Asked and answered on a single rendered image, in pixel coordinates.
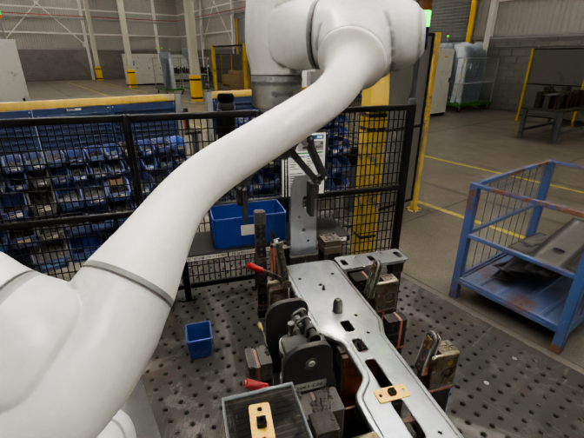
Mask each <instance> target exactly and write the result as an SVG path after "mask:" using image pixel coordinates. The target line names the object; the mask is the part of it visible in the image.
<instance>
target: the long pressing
mask: <svg viewBox="0 0 584 438"><path fill-rule="evenodd" d="M288 268H289V280H290V281H291V287H290V288H291V290H292V292H293V294H294V296H295V297H301V298H303V299H304V300H305V301H306V303H307V304H308V307H309V313H308V315H309V317H310V319H311V323H312V324H314V325H315V327H316V331H321V332H322V334H323V336H324V338H325V340H327V341H330V342H334V343H336V344H339V345H341V346H342V347H343V348H344V350H345V351H346V353H347V355H348V357H349V359H350V360H351V361H352V363H353V365H354V366H355V369H356V370H357V372H358V374H359V375H360V377H361V378H362V383H361V385H360V387H359V388H358V390H357V392H356V395H355V405H356V407H357V409H358V411H359V413H360V415H361V417H362V419H363V420H364V422H365V424H366V426H367V428H368V431H369V432H377V433H378V434H379V436H380V437H381V438H413V437H412V435H411V434H410V433H409V431H408V429H407V428H406V426H405V424H404V423H403V421H402V419H401V418H400V416H399V415H398V414H397V412H396V411H395V409H394V407H393V405H392V404H391V402H393V401H389V402H385V403H379V402H378V400H377V399H376V397H375V394H374V390H377V389H380V388H381V386H380V385H379V383H378V382H377V380H376V379H375V377H374V376H373V374H372V373H371V371H370V369H369V368H368V366H367V364H366V361H369V360H375V361H376V363H377V364H378V366H379V367H380V369H381V370H382V372H383V373H384V374H385V376H386V377H387V378H388V380H389V382H390V383H391V385H392V386H394V385H397V384H401V383H402V384H404V385H405V386H406V388H407V389H408V391H409V393H410V394H411V395H410V396H409V397H405V398H401V399H399V400H401V401H403V403H404V404H405V406H406V407H407V409H408V411H409V412H410V414H411V415H412V416H413V417H414V419H415V421H416V422H417V424H418V425H419V426H420V428H421V430H422V431H423V433H424V434H425V438H464V437H463V436H462V434H461V433H460V431H459V430H458V429H457V427H456V426H455V425H454V424H453V423H452V422H451V420H450V419H449V418H448V416H447V415H446V414H445V412H444V411H443V410H442V408H441V407H440V405H439V404H438V403H437V402H436V400H435V399H434V397H433V396H432V395H431V394H430V393H429V392H428V390H427V389H426V388H425V386H424V385H423V384H422V382H421V381H420V380H419V378H418V377H417V376H416V374H415V373H414V371H413V370H412V369H411V368H410V367H409V365H408V364H407V363H406V362H405V360H404V359H403V358H402V356H401V355H400V354H399V352H398V351H397V350H396V349H395V347H394V346H393V344H392V343H391V342H390V340H389V339H388V338H387V337H386V335H385V332H384V326H383V321H382V319H381V317H380V316H379V315H378V314H377V313H376V312H375V311H374V309H373V308H372V307H371V306H370V304H369V303H368V302H367V300H366V299H365V298H364V297H363V295H362V294H361V293H360V291H359V290H358V289H357V288H356V286H355V285H354V284H353V283H352V282H351V281H350V280H349V278H348V277H347V276H346V275H345V273H344V272H343V271H342V269H341V268H340V267H339V266H338V264H337V263H336V262H334V261H330V260H323V261H317V262H306V263H300V264H294V265H289V266H288ZM332 273H333V275H332ZM299 278H301V280H299ZM320 283H321V284H322V285H324V286H325V290H322V286H320V285H319V284H320ZM336 297H340V298H341V299H342V313H340V314H336V313H334V312H333V311H332V310H333V301H334V299H335V298H336ZM355 315H357V316H355ZM341 322H350V324H351V325H352V327H353V328H354V331H349V332H347V331H345V330H344V328H343V327H342V325H341ZM367 332H369V334H368V333H367ZM356 339H360V340H362V342H363V343H364V345H365V346H366V348H367V349H368V351H367V352H362V353H360V352H358V350H357V349H356V347H355V345H354V344H353V343H352V341H353V340H356ZM438 431H441V432H442V434H441V435H440V434H439V433H438Z"/></svg>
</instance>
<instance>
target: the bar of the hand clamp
mask: <svg viewBox="0 0 584 438"><path fill-rule="evenodd" d="M273 242H274V243H272V245H269V246H270V248H273V249H275V254H276V259H277V263H278V268H279V272H280V276H281V277H282V282H283V281H285V280H289V275H288V270H287V265H286V260H285V255H284V250H283V246H284V244H286V245H287V246H290V240H289V238H287V237H286V238H285V241H280V238H276V239H273Z"/></svg>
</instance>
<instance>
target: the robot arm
mask: <svg viewBox="0 0 584 438"><path fill-rule="evenodd" d="M425 39H426V13H425V11H424V10H423V9H422V8H421V7H420V5H419V4H418V3H417V2H415V1H413V0H246V9H245V46H246V53H247V58H248V60H249V67H250V72H251V75H252V76H251V78H250V79H251V88H252V104H253V106H254V107H255V108H258V110H257V111H256V118H255V119H253V120H252V121H250V122H248V123H246V124H244V125H243V126H242V127H240V128H238V129H236V130H234V131H232V132H230V133H229V134H227V135H226V136H224V137H222V138H220V139H219V140H217V141H215V142H213V143H212V144H210V145H209V146H207V147H206V148H204V149H202V150H201V151H199V152H198V153H196V154H195V155H193V156H192V157H191V158H190V159H188V160H187V161H186V162H184V163H183V164H182V165H180V166H179V167H178V168H177V169H175V170H174V171H173V172H172V173H171V174H170V175H169V176H167V177H166V178H165V179H164V180H163V181H162V182H161V183H160V184H159V185H158V186H157V187H156V188H155V189H154V191H153V192H152V193H151V194H150V195H149V196H148V197H147V198H146V199H145V200H144V201H143V203H142V204H141V205H140V206H139V207H138V208H137V209H136V211H135V212H134V213H133V214H132V215H131V216H130V217H129V218H128V219H127V220H126V221H125V222H124V223H123V225H122V226H121V227H120V228H119V229H118V230H117V231H116V232H115V233H114V234H113V235H112V236H111V237H110V238H109V239H108V240H107V241H106V242H105V243H104V244H103V245H102V246H101V247H100V248H99V249H98V250H97V251H96V252H95V253H94V254H93V255H92V256H91V257H90V258H89V259H88V260H87V261H86V263H85V264H84V265H83V266H82V267H81V268H80V269H79V271H78V272H77V273H76V274H75V276H74V277H73V278H72V279H71V280H70V282H66V281H65V280H62V279H58V278H55V277H51V276H48V275H45V274H42V273H39V272H36V271H35V270H33V269H30V268H28V267H26V266H24V265H22V264H21V263H20V262H18V261H16V260H14V259H13V258H11V257H10V256H8V255H6V254H5V253H3V252H1V251H0V438H136V430H135V427H134V424H133V422H132V420H131V419H130V417H129V412H128V407H127V403H128V402H127V400H128V398H129V396H130V394H131V393H132V391H133V390H134V388H135V386H136V385H137V383H138V381H139V380H140V378H141V376H142V374H143V372H144V370H145V369H146V367H147V365H148V363H149V360H150V359H151V357H152V355H153V354H154V352H155V350H156V347H157V344H158V343H159V340H160V337H161V334H162V331H163V328H164V325H165V322H166V321H167V318H168V316H169V312H170V310H171V308H172V305H173V303H174V301H175V299H176V293H177V290H178V287H179V283H180V281H181V277H182V274H183V269H184V266H185V263H186V260H187V257H188V254H189V250H190V247H191V244H192V242H193V239H194V236H195V234H196V231H197V228H198V226H199V224H200V222H201V221H202V219H203V218H204V216H205V215H206V213H207V212H208V211H209V209H210V208H211V207H212V206H213V204H214V203H215V202H216V201H217V200H218V199H219V198H221V197H222V196H223V195H224V194H225V193H227V192H228V191H229V190H231V189H234V190H235V191H236V203H237V205H238V206H242V219H243V221H244V224H249V213H248V195H247V190H246V188H245V186H246V185H247V183H248V182H249V180H250V179H251V178H252V176H253V175H254V174H255V173H256V171H257V170H259V169H260V168H262V167H263V166H265V165H266V164H268V163H270V162H271V161H275V160H278V159H281V160H287V159H288V158H290V157H291V158H292V159H293V160H294V161H295V162H296V163H297V164H298V166H299V167H300V168H301V169H302V170H303V171H304V173H305V174H306V175H307V176H308V177H309V178H310V180H311V181H310V180H307V207H306V212H307V213H308V214H309V215H310V216H315V199H316V198H318V196H319V185H320V184H321V183H322V181H323V180H325V181H326V180H328V179H329V176H328V174H327V172H326V170H325V168H324V166H323V164H322V161H321V158H320V157H319V155H318V153H317V151H316V149H315V141H314V137H313V136H312V134H313V133H315V132H316V131H317V130H319V129H320V128H322V127H323V126H324V125H326V124H327V123H329V122H330V121H332V120H333V119H334V118H336V117H337V116H338V115H340V114H341V113H342V112H343V111H344V110H345V109H346V108H347V107H348V106H349V105H350V104H351V103H352V102H353V101H354V99H355V98H356V97H357V95H358V94H359V93H360V91H361V90H365V89H368V88H370V87H372V86H373V85H375V84H376V83H377V82H378V81H379V80H380V79H381V78H382V77H385V76H386V75H387V74H388V73H392V72H397V71H401V70H404V69H406V68H407V67H409V66H411V65H413V64H414V63H416V62H417V60H418V58H420V57H421V56H422V54H423V52H424V49H425ZM304 70H321V71H322V76H321V77H320V78H319V79H318V80H317V81H316V82H315V83H313V84H312V85H310V86H309V87H308V88H306V89H305V90H303V91H302V76H301V75H302V72H303V71H304ZM299 142H302V145H304V146H306V149H307V151H308V153H309V156H310V158H311V160H312V162H313V164H314V165H315V168H316V170H317V173H318V174H317V175H316V174H315V173H314V172H313V171H312V170H311V169H310V167H309V166H308V165H307V164H306V163H305V162H304V161H303V160H302V159H301V157H300V156H299V155H298V154H297V153H296V152H295V149H296V147H297V146H298V144H299Z"/></svg>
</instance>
